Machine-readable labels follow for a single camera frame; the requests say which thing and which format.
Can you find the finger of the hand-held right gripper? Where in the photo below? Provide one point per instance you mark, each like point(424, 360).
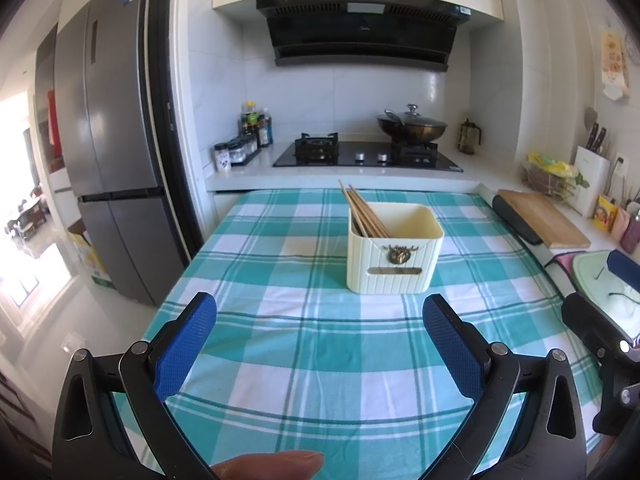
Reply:
point(625, 270)
point(592, 322)

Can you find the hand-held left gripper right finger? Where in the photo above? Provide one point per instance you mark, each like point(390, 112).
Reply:
point(450, 350)

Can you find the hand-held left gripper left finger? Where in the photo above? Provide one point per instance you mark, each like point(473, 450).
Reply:
point(185, 350)

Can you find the cream ribbed utensil holder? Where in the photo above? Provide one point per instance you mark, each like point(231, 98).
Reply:
point(395, 260)

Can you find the bunch of wooden chopsticks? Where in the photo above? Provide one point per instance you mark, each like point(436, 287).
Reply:
point(367, 215)

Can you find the person's left hand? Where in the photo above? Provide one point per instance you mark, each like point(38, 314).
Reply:
point(270, 467)

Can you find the green plastic lid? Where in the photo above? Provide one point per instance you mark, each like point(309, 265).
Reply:
point(592, 275)

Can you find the purple soap bottle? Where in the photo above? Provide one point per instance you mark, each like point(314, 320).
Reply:
point(632, 232)

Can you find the pink cup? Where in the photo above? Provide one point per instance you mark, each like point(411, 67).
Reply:
point(621, 227)

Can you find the pink cloth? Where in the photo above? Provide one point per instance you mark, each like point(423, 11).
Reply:
point(560, 266)

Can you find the wooden cutting board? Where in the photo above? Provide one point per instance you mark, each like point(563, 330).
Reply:
point(550, 217)

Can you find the white knife block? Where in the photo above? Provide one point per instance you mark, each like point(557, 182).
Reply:
point(590, 185)

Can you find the cardboard box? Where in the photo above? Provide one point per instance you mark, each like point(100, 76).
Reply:
point(92, 262)

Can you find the basket with yellow bags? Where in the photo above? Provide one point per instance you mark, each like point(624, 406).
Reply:
point(552, 164)

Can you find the teal checked tablecloth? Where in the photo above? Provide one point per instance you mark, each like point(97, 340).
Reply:
point(320, 335)

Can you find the white label spice jar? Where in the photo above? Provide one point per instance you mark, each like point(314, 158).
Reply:
point(222, 159)

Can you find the grey refrigerator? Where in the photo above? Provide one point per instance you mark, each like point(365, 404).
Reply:
point(120, 160)

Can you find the dark glass pitcher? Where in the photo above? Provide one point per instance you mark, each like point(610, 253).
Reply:
point(468, 137)

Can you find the rack of dark spice jars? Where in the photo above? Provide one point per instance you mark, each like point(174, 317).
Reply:
point(243, 151)

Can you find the hanging printed bag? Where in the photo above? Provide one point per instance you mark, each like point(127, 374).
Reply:
point(614, 62)

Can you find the black gas stove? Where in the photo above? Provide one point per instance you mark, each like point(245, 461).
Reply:
point(365, 159)

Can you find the dark wok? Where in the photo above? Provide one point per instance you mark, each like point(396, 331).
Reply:
point(412, 132)

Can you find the small dark sauce bottle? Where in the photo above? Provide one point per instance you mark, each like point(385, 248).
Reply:
point(261, 135)

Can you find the glass wok lid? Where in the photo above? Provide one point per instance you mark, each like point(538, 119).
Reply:
point(411, 116)

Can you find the blue label sauce bottle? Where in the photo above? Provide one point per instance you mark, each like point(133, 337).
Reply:
point(267, 127)

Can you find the yellow cap sauce bottle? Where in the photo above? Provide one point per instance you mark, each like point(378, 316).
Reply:
point(249, 117)

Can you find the red hanging cloth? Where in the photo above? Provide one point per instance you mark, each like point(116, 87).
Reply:
point(54, 122)

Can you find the black range hood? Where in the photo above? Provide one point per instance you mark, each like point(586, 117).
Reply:
point(360, 35)

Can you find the wall socket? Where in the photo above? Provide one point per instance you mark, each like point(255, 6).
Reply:
point(621, 164)

